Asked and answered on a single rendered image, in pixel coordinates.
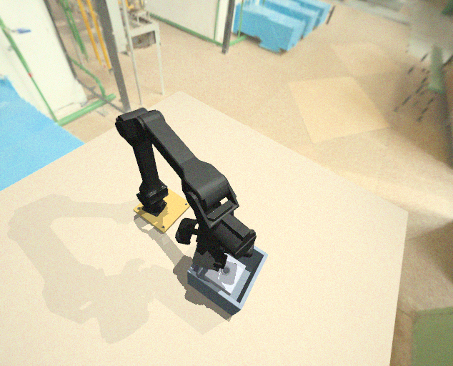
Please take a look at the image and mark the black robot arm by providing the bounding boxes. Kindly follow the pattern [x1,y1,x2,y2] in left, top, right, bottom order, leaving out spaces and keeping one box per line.
[115,108,257,272]

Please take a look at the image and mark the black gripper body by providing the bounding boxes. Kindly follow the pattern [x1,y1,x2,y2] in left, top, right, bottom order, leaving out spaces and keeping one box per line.
[175,218,254,257]

